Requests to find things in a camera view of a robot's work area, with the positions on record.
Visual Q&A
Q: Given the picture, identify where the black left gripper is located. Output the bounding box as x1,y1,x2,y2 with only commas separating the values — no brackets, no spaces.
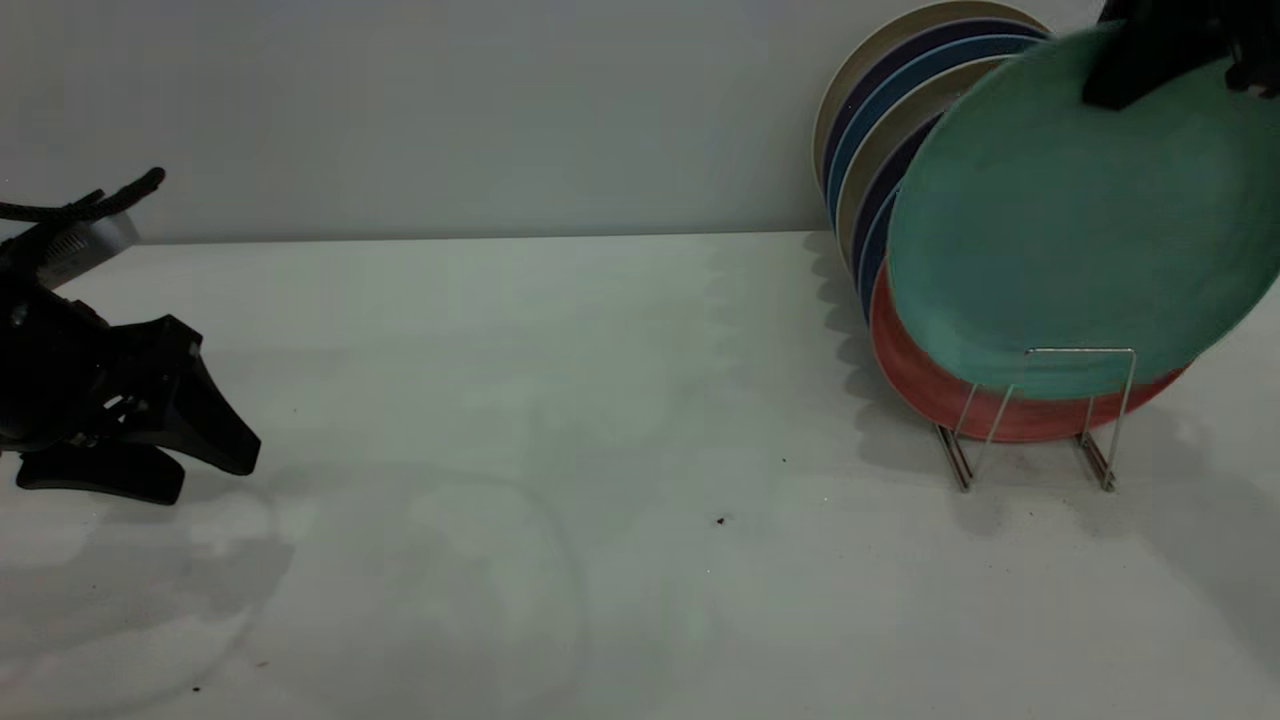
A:
0,284,262,506

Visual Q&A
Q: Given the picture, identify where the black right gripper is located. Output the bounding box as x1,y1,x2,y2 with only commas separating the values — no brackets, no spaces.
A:
1081,0,1280,112

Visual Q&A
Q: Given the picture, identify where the green round plate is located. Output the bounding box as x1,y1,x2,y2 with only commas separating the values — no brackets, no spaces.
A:
886,22,1280,402

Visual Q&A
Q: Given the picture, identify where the dark purple round plate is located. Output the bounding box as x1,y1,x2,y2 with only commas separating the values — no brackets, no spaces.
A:
822,18,1052,201
850,110,947,281

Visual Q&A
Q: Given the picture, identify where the beige round plate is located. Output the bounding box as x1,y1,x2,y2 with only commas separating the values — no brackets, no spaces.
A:
813,0,1047,191
836,57,1013,266

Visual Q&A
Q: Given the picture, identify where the blue round plate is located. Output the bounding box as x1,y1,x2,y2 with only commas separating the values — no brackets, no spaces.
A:
827,35,1047,226
858,185,906,323

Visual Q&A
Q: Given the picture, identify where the pink round plate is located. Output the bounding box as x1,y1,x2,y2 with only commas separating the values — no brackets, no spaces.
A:
869,265,1188,445

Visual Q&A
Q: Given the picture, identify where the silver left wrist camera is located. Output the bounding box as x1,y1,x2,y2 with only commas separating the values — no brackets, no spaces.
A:
0,212,142,296

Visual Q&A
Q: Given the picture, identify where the black braided cable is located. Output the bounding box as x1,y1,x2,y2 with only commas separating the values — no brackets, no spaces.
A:
0,167,167,224

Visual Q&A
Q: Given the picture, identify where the metal wire plate rack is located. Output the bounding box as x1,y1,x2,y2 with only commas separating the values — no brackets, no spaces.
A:
933,347,1139,493

